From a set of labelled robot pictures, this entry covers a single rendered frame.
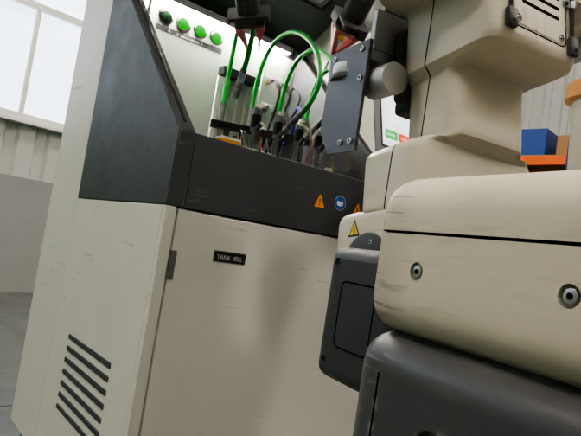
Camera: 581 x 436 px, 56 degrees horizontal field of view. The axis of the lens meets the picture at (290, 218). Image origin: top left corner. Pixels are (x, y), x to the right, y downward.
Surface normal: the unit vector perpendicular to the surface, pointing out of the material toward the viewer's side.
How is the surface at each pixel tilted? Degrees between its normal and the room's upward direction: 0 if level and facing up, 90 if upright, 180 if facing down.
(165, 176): 90
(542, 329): 90
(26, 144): 90
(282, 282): 90
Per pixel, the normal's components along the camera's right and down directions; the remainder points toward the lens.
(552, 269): -0.87, -0.16
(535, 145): -0.68, -0.15
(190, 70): 0.61, 0.05
